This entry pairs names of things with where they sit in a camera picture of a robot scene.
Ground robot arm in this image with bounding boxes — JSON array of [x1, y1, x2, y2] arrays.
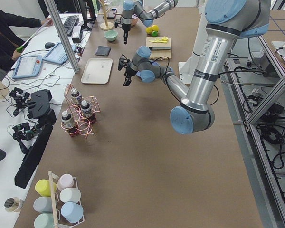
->
[[118, 0, 271, 134], [120, 0, 178, 45]]

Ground back right tea bottle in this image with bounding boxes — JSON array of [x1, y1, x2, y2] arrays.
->
[[80, 100, 96, 124]]

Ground yellow lemon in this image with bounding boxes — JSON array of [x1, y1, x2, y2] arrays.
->
[[151, 24, 159, 32], [145, 27, 153, 34]]

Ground far teach pendant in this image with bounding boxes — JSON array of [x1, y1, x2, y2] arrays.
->
[[43, 42, 68, 65]]

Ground upper yellow lemon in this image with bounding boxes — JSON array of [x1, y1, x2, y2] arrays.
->
[[151, 24, 159, 32]]

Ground mint green bowl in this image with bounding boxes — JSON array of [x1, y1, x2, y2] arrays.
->
[[104, 30, 118, 42]]

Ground teach pendant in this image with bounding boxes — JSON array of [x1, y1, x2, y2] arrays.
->
[[12, 55, 42, 80], [43, 42, 68, 65]]

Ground wooden cup tree stand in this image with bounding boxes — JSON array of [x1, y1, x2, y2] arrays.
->
[[98, 0, 114, 31]]

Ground back left tea bottle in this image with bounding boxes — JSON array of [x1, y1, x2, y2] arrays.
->
[[71, 88, 82, 105]]

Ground near teach pendant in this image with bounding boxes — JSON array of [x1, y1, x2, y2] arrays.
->
[[12, 55, 42, 80]]

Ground pink ice bowl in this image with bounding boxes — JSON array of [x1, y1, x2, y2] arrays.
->
[[131, 15, 139, 27]]

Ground lower yellow lemon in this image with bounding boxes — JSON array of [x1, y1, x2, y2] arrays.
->
[[145, 27, 153, 34]]

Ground tea bottle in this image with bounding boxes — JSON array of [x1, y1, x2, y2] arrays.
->
[[80, 100, 96, 124], [61, 111, 78, 137], [71, 88, 82, 105]]

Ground yellow plastic knife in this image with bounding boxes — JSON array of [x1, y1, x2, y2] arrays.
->
[[149, 39, 168, 44]]

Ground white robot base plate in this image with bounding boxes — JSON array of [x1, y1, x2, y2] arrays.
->
[[178, 62, 192, 84]]

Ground aluminium frame post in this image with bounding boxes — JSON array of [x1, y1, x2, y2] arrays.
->
[[44, 0, 79, 74]]

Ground grey folded cloth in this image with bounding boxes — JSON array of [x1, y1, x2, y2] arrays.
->
[[95, 46, 111, 56]]

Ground cream rabbit tray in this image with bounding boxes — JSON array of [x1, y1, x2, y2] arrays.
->
[[81, 58, 113, 85]]

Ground black computer mouse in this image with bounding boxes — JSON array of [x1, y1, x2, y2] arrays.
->
[[44, 42, 55, 49]]

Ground white cup rack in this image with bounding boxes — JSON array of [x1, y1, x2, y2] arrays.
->
[[48, 171, 85, 228]]

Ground yellow cup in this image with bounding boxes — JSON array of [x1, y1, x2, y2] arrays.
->
[[35, 179, 51, 197]]

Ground light blue cup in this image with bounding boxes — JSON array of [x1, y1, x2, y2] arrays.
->
[[60, 201, 84, 223]]

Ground lower lemon half slice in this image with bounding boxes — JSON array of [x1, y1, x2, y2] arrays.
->
[[161, 36, 168, 41]]

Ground black keyboard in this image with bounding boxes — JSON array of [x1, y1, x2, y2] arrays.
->
[[63, 15, 79, 36]]

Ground green lime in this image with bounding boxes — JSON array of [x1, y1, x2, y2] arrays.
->
[[151, 31, 158, 37]]

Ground steel muddler black tip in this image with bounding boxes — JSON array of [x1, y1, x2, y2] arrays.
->
[[149, 47, 171, 51]]

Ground cream cup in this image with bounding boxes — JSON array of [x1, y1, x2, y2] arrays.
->
[[59, 188, 81, 203]]

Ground wooden cutting board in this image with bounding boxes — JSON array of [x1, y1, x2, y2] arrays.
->
[[145, 37, 172, 59]]

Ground seated person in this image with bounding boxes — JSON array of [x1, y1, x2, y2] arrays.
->
[[0, 10, 53, 71]]

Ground pink cup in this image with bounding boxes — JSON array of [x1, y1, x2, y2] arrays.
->
[[57, 173, 74, 191]]

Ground copper wire bottle rack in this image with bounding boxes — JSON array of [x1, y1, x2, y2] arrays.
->
[[61, 84, 101, 139]]

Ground grey cup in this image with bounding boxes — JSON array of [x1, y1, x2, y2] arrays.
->
[[33, 197, 52, 213]]

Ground front tea bottle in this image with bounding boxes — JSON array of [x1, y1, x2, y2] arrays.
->
[[61, 111, 78, 137]]

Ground blue round plate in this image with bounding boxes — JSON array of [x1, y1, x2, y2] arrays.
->
[[136, 62, 174, 77]]

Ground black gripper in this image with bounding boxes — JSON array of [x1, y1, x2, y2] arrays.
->
[[123, 63, 138, 86], [122, 18, 132, 45]]

